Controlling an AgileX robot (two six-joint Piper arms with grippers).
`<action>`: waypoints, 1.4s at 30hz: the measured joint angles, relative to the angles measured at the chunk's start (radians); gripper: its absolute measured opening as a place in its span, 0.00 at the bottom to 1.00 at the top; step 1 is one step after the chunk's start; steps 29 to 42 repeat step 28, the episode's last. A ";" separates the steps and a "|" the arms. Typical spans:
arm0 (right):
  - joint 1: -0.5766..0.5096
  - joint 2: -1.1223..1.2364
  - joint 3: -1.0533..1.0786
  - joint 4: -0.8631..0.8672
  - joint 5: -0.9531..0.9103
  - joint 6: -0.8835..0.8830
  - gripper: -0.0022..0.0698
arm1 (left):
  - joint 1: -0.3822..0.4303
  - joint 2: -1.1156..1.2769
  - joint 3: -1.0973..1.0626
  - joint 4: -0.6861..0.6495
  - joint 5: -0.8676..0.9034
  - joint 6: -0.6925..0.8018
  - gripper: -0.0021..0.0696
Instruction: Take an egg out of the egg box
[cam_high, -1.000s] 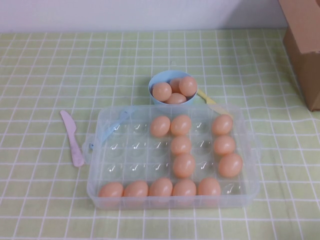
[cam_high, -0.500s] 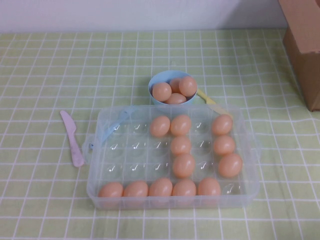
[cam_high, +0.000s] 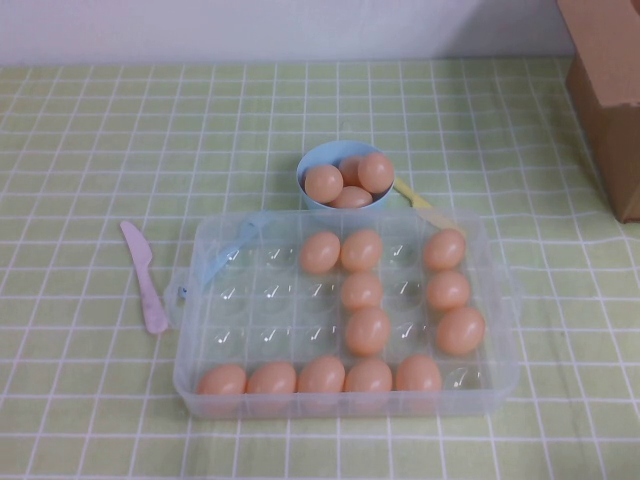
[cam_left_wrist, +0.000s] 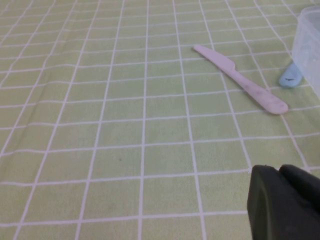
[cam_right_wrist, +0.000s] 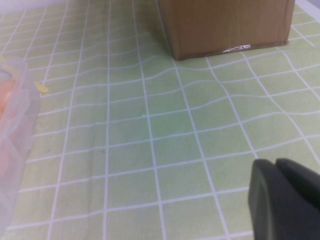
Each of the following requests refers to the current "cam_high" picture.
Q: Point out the blue plastic knife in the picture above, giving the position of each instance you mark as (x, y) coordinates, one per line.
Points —
(220, 260)

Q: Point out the yellow plastic knife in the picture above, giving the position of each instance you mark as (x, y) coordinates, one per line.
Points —
(417, 199)

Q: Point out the pink plastic knife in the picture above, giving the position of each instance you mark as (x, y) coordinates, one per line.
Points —
(142, 270)

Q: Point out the transparent plastic egg box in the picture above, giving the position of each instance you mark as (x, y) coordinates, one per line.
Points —
(280, 325)

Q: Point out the brown cardboard box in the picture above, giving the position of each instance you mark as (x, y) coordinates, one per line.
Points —
(610, 75)

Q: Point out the green checked tablecloth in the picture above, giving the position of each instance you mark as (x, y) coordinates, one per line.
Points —
(100, 125)

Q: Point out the light blue bowl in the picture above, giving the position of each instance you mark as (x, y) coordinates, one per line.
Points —
(312, 202)

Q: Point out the orange plastic egg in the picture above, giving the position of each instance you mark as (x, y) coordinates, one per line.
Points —
(367, 331)
(444, 249)
(321, 375)
(362, 290)
(460, 331)
(418, 375)
(324, 183)
(320, 251)
(368, 376)
(376, 172)
(350, 170)
(361, 250)
(352, 198)
(270, 378)
(448, 290)
(222, 380)

